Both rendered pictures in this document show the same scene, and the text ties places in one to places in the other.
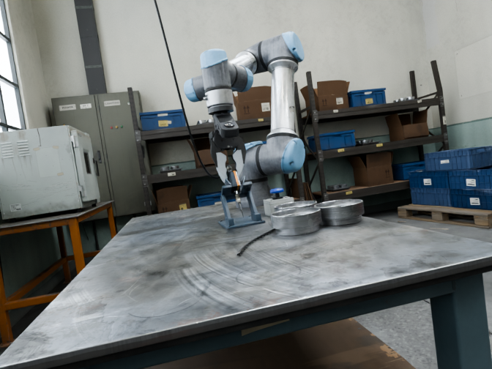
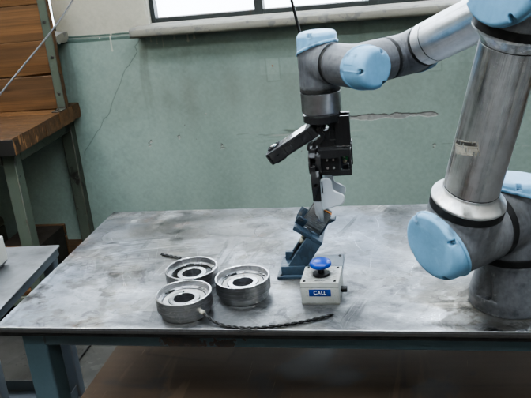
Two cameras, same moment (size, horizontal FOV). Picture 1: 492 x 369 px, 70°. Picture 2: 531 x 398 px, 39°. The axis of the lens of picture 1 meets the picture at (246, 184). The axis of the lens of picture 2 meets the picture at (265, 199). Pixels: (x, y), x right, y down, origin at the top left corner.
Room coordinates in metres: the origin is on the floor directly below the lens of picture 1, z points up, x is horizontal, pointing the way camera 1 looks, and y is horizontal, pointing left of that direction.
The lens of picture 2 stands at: (1.46, -1.27, 1.45)
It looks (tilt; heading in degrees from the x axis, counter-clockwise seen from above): 20 degrees down; 115
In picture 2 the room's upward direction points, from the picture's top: 6 degrees counter-clockwise
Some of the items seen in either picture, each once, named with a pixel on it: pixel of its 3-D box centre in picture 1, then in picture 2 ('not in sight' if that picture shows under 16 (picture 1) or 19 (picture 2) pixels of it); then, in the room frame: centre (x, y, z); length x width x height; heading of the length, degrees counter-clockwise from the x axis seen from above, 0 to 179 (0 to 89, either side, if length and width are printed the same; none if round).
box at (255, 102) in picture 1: (254, 105); not in sight; (4.54, -0.24, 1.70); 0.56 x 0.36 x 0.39; 96
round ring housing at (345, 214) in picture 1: (339, 211); (184, 302); (0.78, -0.20, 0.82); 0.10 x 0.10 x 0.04
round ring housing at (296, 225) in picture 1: (296, 221); (192, 276); (0.74, -0.09, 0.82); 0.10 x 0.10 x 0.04
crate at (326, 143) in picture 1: (331, 141); not in sight; (4.77, -1.21, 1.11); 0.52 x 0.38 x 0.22; 101
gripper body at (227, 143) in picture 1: (222, 129); (328, 144); (1.00, 0.04, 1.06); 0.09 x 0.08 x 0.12; 14
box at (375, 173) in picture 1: (371, 168); not in sight; (4.87, -1.74, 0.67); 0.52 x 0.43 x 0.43; 101
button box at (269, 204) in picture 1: (278, 205); (325, 284); (1.01, -0.08, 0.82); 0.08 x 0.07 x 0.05; 11
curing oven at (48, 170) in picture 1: (55, 173); not in sight; (2.87, 1.51, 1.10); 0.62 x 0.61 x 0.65; 11
